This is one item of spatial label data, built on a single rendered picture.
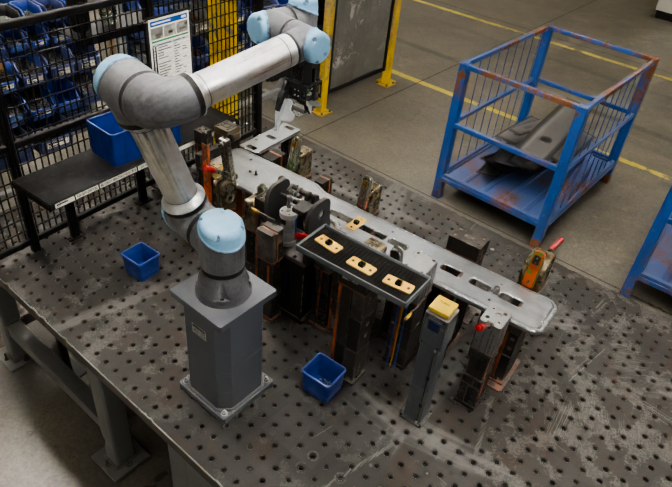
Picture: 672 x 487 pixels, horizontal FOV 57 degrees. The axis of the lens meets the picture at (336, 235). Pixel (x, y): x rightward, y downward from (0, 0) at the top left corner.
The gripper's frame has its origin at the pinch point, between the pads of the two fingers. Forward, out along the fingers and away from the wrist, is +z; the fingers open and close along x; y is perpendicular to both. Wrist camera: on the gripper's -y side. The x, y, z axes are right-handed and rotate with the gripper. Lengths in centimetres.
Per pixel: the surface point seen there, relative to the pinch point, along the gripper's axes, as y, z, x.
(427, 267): 47, 33, 8
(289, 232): -0.1, 40.6, 1.6
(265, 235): -2.0, 37.4, -8.1
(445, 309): 61, 28, -10
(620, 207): 67, 144, 289
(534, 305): 76, 44, 27
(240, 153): -51, 44, 32
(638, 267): 95, 122, 192
